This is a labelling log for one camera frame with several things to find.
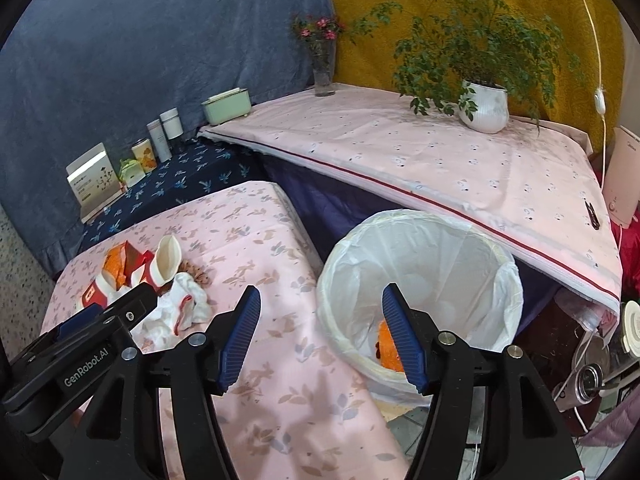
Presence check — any black clip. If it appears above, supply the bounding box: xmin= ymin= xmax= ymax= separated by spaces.
xmin=585 ymin=200 xmax=601 ymax=231

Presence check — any small orange printed can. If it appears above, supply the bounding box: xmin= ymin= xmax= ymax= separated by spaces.
xmin=131 ymin=139 xmax=157 ymax=174

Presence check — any orange printed plastic bag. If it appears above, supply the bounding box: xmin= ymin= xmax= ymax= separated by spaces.
xmin=102 ymin=243 xmax=127 ymax=290

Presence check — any green plant in white pot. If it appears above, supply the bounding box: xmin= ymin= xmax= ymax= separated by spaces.
xmin=349 ymin=0 xmax=584 ymax=136

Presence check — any glass vase with pink flowers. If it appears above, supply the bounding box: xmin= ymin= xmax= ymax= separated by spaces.
xmin=292 ymin=15 xmax=344 ymax=96

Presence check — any green white small packet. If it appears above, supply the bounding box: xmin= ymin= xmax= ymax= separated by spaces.
xmin=118 ymin=158 xmax=145 ymax=188

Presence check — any red white paper cup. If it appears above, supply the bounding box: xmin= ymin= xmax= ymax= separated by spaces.
xmin=76 ymin=270 xmax=117 ymax=310
xmin=141 ymin=235 xmax=182 ymax=290

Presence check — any navy floral cloth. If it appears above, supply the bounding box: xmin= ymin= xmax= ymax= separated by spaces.
xmin=79 ymin=139 xmax=268 ymax=252

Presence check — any mint green box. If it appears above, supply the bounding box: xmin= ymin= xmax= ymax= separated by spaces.
xmin=202 ymin=88 xmax=252 ymax=126

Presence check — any white jar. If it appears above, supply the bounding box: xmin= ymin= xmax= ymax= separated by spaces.
xmin=160 ymin=107 xmax=183 ymax=140

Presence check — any pink rabbit print tablecloth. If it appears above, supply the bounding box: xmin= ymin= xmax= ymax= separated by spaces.
xmin=46 ymin=182 xmax=408 ymax=479

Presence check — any red garment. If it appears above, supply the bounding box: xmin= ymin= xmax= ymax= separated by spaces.
xmin=611 ymin=210 xmax=640 ymax=301

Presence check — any tall white bottle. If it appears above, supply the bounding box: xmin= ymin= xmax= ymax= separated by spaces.
xmin=146 ymin=119 xmax=172 ymax=162

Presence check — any white cable with switch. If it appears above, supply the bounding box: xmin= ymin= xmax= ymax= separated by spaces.
xmin=564 ymin=0 xmax=609 ymax=191

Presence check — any blue curtain backdrop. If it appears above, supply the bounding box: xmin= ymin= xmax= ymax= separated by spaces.
xmin=1 ymin=0 xmax=332 ymax=274

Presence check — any pink white appliance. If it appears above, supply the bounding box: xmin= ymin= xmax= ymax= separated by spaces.
xmin=603 ymin=126 xmax=640 ymax=229

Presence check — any pink dotted shelf cloth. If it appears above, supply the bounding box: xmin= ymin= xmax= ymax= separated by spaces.
xmin=202 ymin=84 xmax=623 ymax=311

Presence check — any red gold box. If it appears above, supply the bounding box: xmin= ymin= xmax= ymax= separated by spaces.
xmin=124 ymin=242 xmax=154 ymax=287

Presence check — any white tissue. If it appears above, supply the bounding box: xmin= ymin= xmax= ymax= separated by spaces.
xmin=131 ymin=272 xmax=213 ymax=352

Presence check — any white open book box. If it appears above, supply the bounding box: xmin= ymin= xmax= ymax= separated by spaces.
xmin=66 ymin=143 xmax=124 ymax=224

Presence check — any yellow curtain backdrop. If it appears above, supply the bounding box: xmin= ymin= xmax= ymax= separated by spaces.
xmin=333 ymin=0 xmax=624 ymax=148

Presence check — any pink brown scrunchie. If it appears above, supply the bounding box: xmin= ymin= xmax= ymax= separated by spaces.
xmin=179 ymin=260 xmax=212 ymax=288

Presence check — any white lined trash bin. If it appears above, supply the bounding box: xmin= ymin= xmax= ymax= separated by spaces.
xmin=317 ymin=209 xmax=524 ymax=408

